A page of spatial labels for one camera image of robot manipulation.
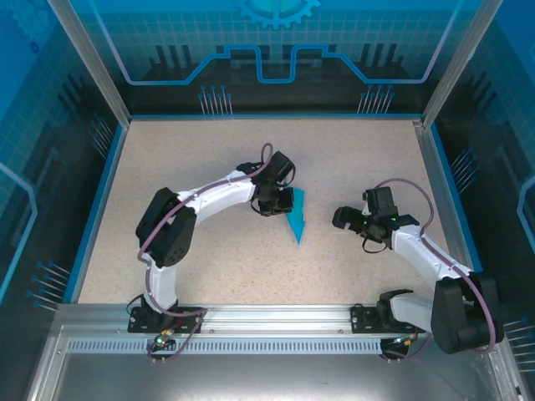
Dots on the blue printed side panel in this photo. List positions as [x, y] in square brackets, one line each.
[501, 167]
[42, 167]

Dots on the aluminium mounting rail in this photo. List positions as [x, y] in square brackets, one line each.
[271, 317]

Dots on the aluminium side rail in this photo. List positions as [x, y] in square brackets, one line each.
[446, 217]

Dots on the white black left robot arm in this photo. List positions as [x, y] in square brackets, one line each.
[167, 229]

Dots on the grey metal tray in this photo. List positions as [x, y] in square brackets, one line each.
[271, 380]

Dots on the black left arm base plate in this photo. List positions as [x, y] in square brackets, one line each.
[140, 322]

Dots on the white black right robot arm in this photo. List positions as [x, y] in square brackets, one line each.
[460, 317]

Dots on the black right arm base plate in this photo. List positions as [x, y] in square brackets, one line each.
[361, 321]

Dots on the blue paper sheet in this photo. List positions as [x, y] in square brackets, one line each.
[297, 221]

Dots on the blue gear print panel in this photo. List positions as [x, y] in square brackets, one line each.
[267, 96]

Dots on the aluminium frame post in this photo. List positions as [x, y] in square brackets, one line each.
[455, 62]
[95, 62]

